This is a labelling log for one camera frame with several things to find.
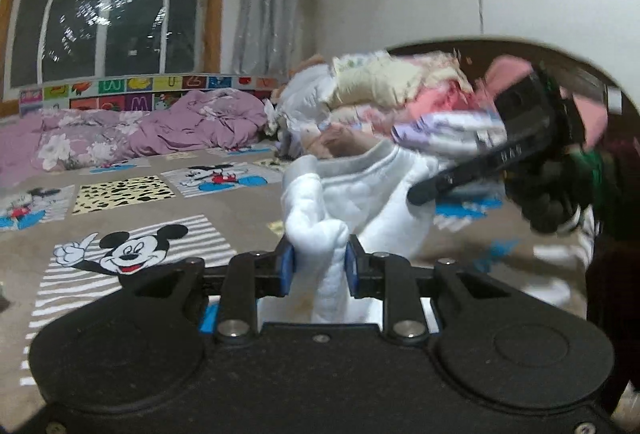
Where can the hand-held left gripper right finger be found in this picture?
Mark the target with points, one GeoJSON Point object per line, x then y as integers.
{"type": "Point", "coordinates": [350, 270]}

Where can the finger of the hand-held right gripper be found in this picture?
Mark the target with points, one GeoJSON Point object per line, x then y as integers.
{"type": "Point", "coordinates": [450, 178]}

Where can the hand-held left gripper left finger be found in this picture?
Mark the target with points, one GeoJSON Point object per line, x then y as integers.
{"type": "Point", "coordinates": [286, 266]}

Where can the white quilted pants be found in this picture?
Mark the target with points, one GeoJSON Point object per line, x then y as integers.
{"type": "Point", "coordinates": [360, 194]}

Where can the stack of pale folded clothes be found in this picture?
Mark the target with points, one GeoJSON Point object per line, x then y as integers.
{"type": "Point", "coordinates": [440, 129]}

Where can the cartoon printed blanket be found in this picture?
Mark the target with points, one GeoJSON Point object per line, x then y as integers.
{"type": "Point", "coordinates": [200, 206]}

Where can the tan garment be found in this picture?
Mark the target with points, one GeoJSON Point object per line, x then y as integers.
{"type": "Point", "coordinates": [345, 144]}

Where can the pile of pastel bedding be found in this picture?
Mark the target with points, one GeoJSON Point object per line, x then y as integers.
{"type": "Point", "coordinates": [380, 84]}

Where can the dark bed headboard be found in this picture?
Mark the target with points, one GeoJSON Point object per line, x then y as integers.
{"type": "Point", "coordinates": [420, 48]}

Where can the person's maroon clothing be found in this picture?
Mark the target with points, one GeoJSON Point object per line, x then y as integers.
{"type": "Point", "coordinates": [617, 264]}

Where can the purple floral duvet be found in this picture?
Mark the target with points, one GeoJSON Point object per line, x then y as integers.
{"type": "Point", "coordinates": [150, 129]}

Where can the colourful alphabet foam panel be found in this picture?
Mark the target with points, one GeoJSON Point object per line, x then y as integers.
{"type": "Point", "coordinates": [130, 94]}

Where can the wooden framed window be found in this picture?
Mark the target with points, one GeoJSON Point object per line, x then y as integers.
{"type": "Point", "coordinates": [90, 19]}

